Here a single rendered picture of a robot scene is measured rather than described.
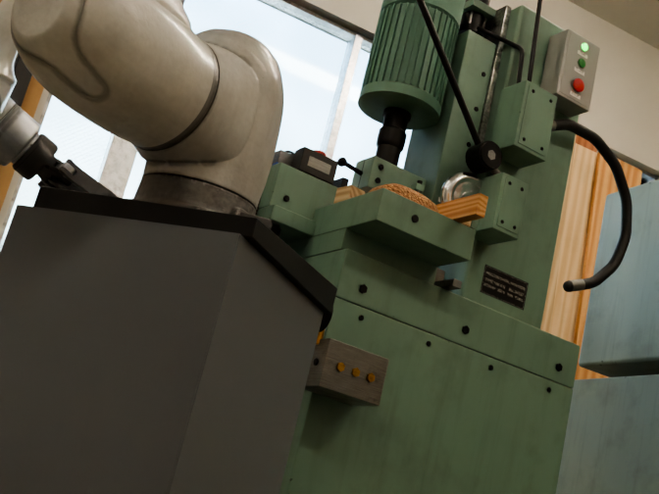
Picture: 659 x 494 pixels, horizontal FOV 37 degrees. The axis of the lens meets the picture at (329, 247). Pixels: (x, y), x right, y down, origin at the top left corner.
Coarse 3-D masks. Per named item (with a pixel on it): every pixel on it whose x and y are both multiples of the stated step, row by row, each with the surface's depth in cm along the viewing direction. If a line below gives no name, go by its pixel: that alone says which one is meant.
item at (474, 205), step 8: (456, 200) 179; (464, 200) 177; (472, 200) 175; (480, 200) 173; (440, 208) 182; (448, 208) 180; (456, 208) 178; (464, 208) 176; (472, 208) 174; (480, 208) 173; (448, 216) 179; (456, 216) 177; (464, 216) 175; (472, 216) 174; (480, 216) 173
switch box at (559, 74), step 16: (560, 32) 219; (560, 48) 217; (576, 48) 217; (592, 48) 220; (544, 64) 220; (560, 64) 215; (576, 64) 217; (592, 64) 219; (544, 80) 218; (560, 80) 214; (592, 80) 219; (560, 96) 214; (560, 112) 221; (576, 112) 219
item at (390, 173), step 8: (368, 160) 204; (376, 160) 202; (384, 160) 204; (360, 168) 206; (368, 168) 203; (376, 168) 202; (384, 168) 203; (392, 168) 204; (400, 168) 205; (360, 176) 204; (368, 176) 201; (376, 176) 202; (384, 176) 203; (392, 176) 204; (400, 176) 205; (408, 176) 206; (416, 176) 207; (352, 184) 206; (360, 184) 203; (368, 184) 201; (376, 184) 202; (408, 184) 206; (424, 184) 208
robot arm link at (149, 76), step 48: (48, 0) 106; (96, 0) 105; (144, 0) 110; (48, 48) 106; (96, 48) 106; (144, 48) 109; (192, 48) 116; (96, 96) 110; (144, 96) 112; (192, 96) 116; (144, 144) 120
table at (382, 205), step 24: (384, 192) 170; (264, 216) 185; (288, 216) 184; (336, 216) 181; (360, 216) 174; (384, 216) 170; (408, 216) 172; (432, 216) 175; (288, 240) 193; (384, 240) 179; (408, 240) 175; (432, 240) 174; (456, 240) 177; (432, 264) 185
